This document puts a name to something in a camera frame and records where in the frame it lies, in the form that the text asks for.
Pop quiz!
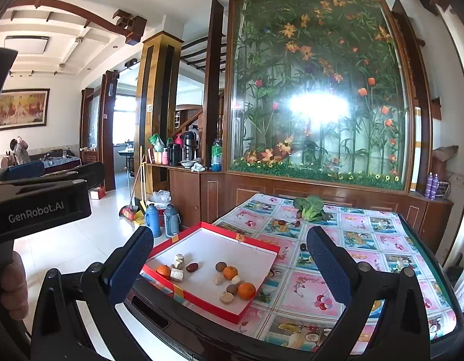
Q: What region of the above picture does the orange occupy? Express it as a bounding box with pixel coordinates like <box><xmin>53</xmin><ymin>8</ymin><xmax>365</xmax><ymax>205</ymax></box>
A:
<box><xmin>237</xmin><ymin>282</ymin><xmax>256</xmax><ymax>301</ymax></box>
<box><xmin>222</xmin><ymin>266</ymin><xmax>238</xmax><ymax>281</ymax></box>
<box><xmin>156</xmin><ymin>265</ymin><xmax>171</xmax><ymax>279</ymax></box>

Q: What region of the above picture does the dark red date bottom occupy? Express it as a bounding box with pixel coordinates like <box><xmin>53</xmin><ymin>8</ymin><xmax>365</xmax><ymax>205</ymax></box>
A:
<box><xmin>185</xmin><ymin>262</ymin><xmax>200</xmax><ymax>273</ymax></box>

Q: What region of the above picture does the brown round fruit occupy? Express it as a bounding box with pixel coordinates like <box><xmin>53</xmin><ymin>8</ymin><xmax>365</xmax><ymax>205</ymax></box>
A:
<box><xmin>226</xmin><ymin>284</ymin><xmax>239</xmax><ymax>296</ymax></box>
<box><xmin>216</xmin><ymin>262</ymin><xmax>227</xmax><ymax>272</ymax></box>

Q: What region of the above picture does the person's left hand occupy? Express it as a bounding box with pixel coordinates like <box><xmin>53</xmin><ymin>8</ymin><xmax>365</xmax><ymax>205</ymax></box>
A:
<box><xmin>0</xmin><ymin>251</ymin><xmax>29</xmax><ymax>321</ymax></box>

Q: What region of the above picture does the blue thermos left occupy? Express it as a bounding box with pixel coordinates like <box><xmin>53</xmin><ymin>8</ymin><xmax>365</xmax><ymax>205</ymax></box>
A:
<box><xmin>145</xmin><ymin>205</ymin><xmax>161</xmax><ymax>238</ymax></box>

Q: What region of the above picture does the grey thermos right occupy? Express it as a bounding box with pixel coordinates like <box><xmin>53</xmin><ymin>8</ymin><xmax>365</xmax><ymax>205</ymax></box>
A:
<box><xmin>163</xmin><ymin>204</ymin><xmax>181</xmax><ymax>238</ymax></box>

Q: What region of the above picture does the black kettle on cabinet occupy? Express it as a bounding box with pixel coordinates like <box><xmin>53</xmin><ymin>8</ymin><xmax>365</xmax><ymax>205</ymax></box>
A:
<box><xmin>182</xmin><ymin>131</ymin><xmax>198</xmax><ymax>161</ymax></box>

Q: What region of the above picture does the colourful fruit pattern tablecloth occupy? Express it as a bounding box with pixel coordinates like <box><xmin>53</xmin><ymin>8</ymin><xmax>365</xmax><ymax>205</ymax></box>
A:
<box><xmin>212</xmin><ymin>193</ymin><xmax>459</xmax><ymax>355</ymax></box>

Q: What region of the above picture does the green plastic bottle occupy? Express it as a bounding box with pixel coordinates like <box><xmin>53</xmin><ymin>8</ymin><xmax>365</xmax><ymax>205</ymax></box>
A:
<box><xmin>211</xmin><ymin>139</ymin><xmax>222</xmax><ymax>172</ymax></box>

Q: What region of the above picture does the purple bottle left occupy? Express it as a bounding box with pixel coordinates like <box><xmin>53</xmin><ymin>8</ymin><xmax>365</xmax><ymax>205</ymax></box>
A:
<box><xmin>425</xmin><ymin>172</ymin><xmax>434</xmax><ymax>199</ymax></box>

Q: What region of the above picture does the purple bottle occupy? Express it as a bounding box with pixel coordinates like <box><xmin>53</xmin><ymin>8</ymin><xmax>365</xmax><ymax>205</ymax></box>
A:
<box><xmin>425</xmin><ymin>172</ymin><xmax>434</xmax><ymax>199</ymax></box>
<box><xmin>429</xmin><ymin>174</ymin><xmax>439</xmax><ymax>200</ymax></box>

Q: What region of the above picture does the green bok choy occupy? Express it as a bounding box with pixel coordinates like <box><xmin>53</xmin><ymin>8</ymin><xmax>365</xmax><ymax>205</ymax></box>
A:
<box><xmin>293</xmin><ymin>196</ymin><xmax>332</xmax><ymax>223</ymax></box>

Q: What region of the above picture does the purple bottle right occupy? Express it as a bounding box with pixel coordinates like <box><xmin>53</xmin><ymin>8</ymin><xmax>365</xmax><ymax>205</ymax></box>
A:
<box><xmin>429</xmin><ymin>174</ymin><xmax>439</xmax><ymax>200</ymax></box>

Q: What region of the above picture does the red box white interior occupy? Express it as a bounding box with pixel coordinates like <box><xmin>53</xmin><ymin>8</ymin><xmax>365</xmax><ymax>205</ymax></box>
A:
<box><xmin>143</xmin><ymin>222</ymin><xmax>279</xmax><ymax>323</ymax></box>

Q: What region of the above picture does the floral glass partition screen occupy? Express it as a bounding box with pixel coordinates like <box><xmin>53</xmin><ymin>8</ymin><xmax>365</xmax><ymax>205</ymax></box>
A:
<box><xmin>225</xmin><ymin>0</ymin><xmax>421</xmax><ymax>192</ymax></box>

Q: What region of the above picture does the framed wall painting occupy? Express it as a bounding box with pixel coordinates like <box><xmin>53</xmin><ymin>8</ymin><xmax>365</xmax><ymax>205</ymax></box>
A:
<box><xmin>0</xmin><ymin>89</ymin><xmax>50</xmax><ymax>131</ymax></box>

